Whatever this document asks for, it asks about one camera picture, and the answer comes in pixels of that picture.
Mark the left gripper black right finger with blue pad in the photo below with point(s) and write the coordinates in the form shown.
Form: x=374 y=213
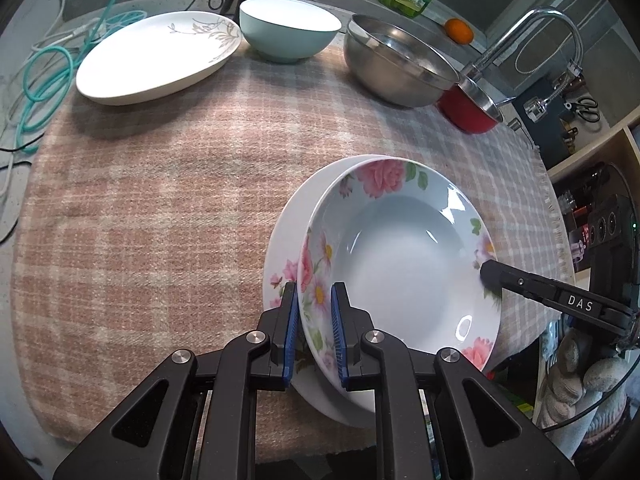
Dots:
x=436 y=415

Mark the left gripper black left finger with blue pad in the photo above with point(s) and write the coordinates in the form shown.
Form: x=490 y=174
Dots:
x=194 y=416

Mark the white plate pink rose rim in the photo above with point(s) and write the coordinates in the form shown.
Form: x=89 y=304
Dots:
x=408 y=246

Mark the white plate pink peony flowers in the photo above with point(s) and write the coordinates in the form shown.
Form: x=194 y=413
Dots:
x=379 y=174

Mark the white plate beige leaf pattern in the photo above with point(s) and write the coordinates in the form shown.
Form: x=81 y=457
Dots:
x=157 y=56

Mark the black DAS gripper arm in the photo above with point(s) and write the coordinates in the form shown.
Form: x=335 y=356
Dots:
x=603 y=315

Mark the pink plaid table cloth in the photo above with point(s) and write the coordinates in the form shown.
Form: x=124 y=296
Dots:
x=144 y=228

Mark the black power strip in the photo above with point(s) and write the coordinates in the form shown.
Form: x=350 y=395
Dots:
x=611 y=234

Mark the red bowl steel rim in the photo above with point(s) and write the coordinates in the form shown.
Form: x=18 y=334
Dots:
x=469 y=107

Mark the black scissors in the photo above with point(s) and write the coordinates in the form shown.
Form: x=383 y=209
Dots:
x=587 y=109

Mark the stainless steel mixing bowl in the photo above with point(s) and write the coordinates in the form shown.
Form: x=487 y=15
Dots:
x=394 y=65

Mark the small orange fruit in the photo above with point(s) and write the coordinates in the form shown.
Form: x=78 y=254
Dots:
x=458 y=31

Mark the light teal ceramic bowl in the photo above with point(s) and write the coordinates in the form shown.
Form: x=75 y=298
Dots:
x=287 y=31

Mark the teal round power strip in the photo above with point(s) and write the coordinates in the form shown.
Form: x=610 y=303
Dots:
x=121 y=20

